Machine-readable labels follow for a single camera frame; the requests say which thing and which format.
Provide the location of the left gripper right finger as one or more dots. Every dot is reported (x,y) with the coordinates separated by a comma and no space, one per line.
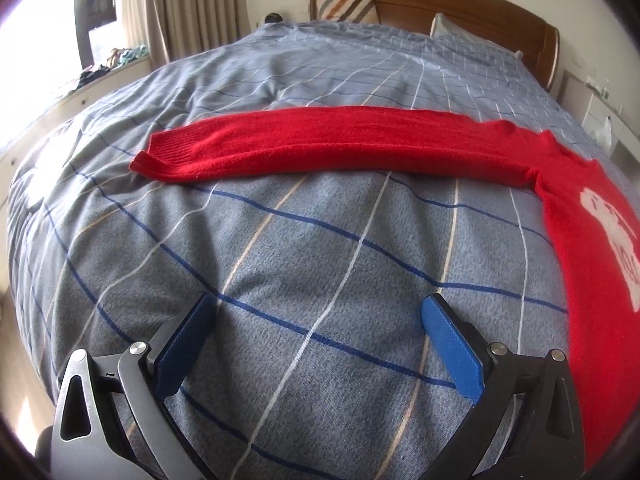
(524,422)

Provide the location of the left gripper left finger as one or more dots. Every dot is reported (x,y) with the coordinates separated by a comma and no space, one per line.
(111,421)

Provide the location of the red knit sweater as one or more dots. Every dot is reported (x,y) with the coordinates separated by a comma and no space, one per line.
(593,228)

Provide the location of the clothes pile on sill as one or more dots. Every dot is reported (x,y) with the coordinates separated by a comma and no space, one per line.
(112,62)

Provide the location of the blue plaid duvet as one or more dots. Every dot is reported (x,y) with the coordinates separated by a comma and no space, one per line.
(318,365)

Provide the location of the white plastic bag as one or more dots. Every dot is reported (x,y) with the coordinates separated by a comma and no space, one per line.
(605,137)

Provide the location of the white desk unit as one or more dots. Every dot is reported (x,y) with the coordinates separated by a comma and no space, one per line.
(589,109)

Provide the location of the white pillow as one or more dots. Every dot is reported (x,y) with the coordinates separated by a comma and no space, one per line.
(443,26)

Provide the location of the beige curtain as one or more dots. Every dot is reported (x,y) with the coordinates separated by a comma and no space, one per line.
(174,29)

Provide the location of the small black round clock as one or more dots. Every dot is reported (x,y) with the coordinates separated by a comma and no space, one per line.
(273,18)

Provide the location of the wooden headboard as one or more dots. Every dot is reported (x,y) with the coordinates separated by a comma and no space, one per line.
(499,21)

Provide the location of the striped cushion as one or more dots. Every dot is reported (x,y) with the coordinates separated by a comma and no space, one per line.
(352,11)

